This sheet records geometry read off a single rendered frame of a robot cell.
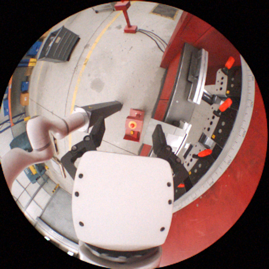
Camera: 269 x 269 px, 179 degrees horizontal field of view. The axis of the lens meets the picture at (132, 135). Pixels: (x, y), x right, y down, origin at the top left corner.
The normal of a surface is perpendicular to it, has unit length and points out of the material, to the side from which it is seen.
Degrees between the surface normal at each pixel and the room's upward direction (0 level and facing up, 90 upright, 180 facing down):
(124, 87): 0
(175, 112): 0
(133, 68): 0
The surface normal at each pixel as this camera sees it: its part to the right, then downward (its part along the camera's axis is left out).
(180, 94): -0.12, 0.40
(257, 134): -0.96, -0.28
